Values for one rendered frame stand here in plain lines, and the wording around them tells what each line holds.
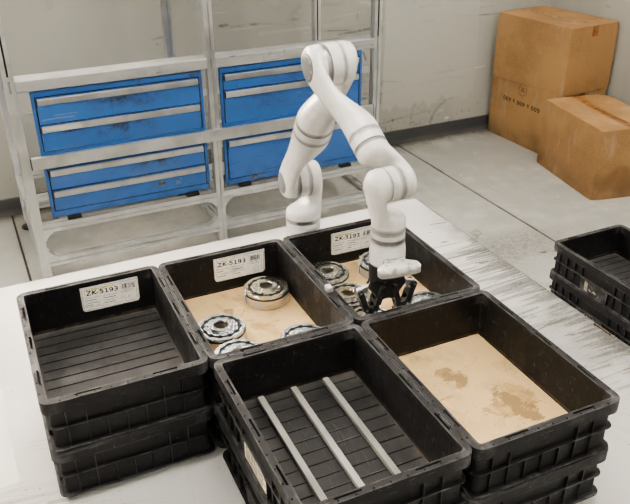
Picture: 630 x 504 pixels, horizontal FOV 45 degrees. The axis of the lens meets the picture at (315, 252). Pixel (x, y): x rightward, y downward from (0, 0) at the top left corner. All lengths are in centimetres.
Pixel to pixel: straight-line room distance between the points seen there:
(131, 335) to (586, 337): 107
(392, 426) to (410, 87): 376
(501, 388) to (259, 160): 236
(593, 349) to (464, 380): 48
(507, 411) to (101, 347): 83
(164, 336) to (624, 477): 96
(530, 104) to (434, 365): 362
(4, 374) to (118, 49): 262
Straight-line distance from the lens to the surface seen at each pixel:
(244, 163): 364
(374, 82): 380
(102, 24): 419
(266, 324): 168
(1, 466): 164
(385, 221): 150
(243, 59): 348
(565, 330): 197
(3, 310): 213
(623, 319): 248
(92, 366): 162
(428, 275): 180
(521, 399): 151
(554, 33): 486
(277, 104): 362
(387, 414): 144
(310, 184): 195
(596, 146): 438
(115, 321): 174
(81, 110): 337
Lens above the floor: 176
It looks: 28 degrees down
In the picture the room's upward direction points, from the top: 1 degrees counter-clockwise
